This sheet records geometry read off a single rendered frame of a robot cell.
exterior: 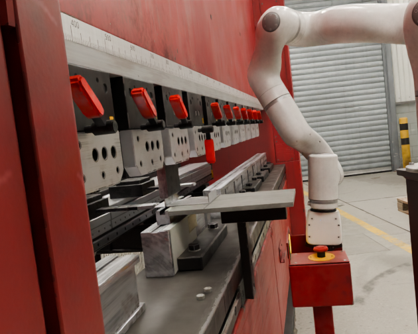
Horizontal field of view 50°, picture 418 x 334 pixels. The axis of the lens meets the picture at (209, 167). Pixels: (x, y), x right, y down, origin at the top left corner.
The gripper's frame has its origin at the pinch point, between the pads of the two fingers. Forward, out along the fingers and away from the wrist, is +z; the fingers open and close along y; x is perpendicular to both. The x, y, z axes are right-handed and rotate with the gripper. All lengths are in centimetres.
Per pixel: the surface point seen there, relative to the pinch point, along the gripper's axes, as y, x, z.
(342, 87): 83, 749, -102
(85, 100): -32, -85, -44
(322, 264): -1.2, -14.8, -3.4
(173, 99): -32, -47, -46
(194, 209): -29, -43, -24
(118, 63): -35, -65, -51
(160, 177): -37, -39, -30
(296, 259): -7.8, -10.7, -3.2
